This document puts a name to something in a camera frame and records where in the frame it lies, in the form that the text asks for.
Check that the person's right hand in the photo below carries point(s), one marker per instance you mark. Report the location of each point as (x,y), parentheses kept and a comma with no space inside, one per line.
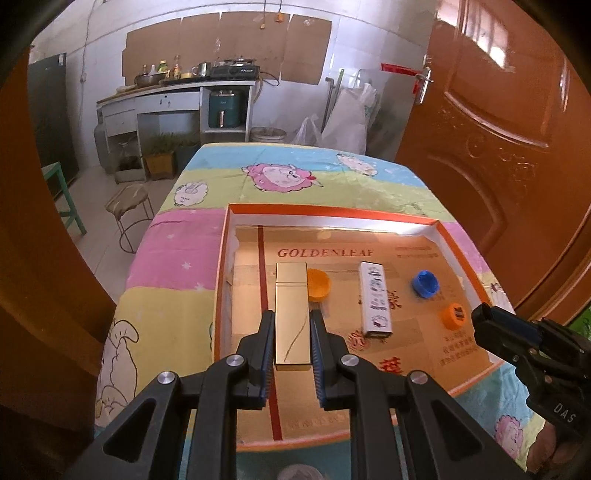
(549,447)

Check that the dark panel door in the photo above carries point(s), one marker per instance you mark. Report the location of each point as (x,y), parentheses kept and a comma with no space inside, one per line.
(51,115)

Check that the brown wooden door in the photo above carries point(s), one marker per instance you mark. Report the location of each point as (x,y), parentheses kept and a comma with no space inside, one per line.
(485,161)

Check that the shallow cardboard box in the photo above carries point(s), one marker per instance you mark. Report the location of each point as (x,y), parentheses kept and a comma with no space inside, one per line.
(429,344)

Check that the teal air fryer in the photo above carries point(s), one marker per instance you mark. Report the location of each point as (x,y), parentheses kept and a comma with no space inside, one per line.
(226,108)

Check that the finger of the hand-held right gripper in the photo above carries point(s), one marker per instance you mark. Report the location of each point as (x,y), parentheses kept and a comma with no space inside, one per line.
(489,325)
(561,333)

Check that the gold rectangular box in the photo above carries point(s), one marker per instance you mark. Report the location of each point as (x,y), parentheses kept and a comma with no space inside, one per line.
(291,314)

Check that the green wooden stool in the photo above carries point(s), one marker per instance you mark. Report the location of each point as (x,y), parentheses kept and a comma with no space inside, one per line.
(57,173)

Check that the white bucket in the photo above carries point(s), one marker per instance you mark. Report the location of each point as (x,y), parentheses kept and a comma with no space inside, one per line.
(268,134)

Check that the blue bottle cap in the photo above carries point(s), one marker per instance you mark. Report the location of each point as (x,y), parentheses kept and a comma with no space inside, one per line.
(425,282)

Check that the large white plastic bag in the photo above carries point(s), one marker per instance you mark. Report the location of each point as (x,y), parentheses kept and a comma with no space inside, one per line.
(351,120)

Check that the brown sauce bottle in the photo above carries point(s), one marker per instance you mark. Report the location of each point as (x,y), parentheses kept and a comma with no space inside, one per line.
(176,69)

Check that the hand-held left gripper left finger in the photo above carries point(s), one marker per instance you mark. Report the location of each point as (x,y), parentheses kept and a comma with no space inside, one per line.
(265,364)

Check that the brown wooden door frame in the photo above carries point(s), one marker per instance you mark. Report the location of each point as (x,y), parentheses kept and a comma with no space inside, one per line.
(27,277)

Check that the white printed lighter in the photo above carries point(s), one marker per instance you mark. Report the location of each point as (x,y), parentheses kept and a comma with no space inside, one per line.
(376,300)

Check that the cardboard wall sheets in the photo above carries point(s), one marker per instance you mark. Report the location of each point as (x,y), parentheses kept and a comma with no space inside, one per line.
(221,46)

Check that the plain orange bottle cap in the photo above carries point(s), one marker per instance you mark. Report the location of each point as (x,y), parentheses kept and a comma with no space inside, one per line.
(319,284)

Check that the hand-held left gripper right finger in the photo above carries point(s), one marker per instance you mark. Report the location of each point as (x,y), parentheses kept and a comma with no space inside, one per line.
(318,364)

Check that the green capped bottle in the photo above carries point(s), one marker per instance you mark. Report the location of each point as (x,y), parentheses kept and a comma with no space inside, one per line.
(161,68)

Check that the orange cap with black label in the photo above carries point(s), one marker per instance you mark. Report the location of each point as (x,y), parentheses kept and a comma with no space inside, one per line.
(455,316)

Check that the round metal stool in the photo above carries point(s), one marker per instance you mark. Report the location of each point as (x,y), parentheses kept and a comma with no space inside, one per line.
(129,201)

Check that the white kitchen counter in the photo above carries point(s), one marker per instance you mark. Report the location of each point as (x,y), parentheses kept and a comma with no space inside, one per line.
(175,108)

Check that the planter box with grass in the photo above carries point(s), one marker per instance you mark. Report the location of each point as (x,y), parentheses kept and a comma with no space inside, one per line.
(159,159)
(188,150)

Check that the metal pole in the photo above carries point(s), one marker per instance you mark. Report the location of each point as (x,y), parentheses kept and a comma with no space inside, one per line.
(328,99)

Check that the red paper strip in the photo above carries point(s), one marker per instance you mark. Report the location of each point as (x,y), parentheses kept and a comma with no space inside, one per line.
(399,69)

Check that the small white plastic bag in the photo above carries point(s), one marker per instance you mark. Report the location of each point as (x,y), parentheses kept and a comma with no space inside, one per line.
(307,131)

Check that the metal bowl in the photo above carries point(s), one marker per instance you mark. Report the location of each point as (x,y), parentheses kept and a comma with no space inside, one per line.
(147,80)

